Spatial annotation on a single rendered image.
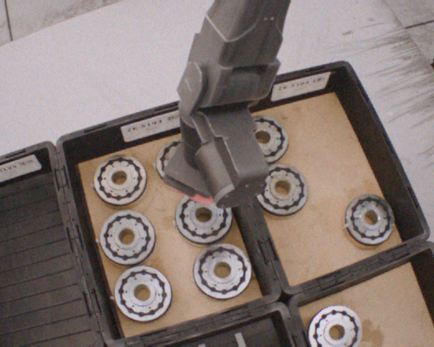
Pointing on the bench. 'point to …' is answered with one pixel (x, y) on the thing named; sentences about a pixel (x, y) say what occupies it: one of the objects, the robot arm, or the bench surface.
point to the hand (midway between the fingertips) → (206, 178)
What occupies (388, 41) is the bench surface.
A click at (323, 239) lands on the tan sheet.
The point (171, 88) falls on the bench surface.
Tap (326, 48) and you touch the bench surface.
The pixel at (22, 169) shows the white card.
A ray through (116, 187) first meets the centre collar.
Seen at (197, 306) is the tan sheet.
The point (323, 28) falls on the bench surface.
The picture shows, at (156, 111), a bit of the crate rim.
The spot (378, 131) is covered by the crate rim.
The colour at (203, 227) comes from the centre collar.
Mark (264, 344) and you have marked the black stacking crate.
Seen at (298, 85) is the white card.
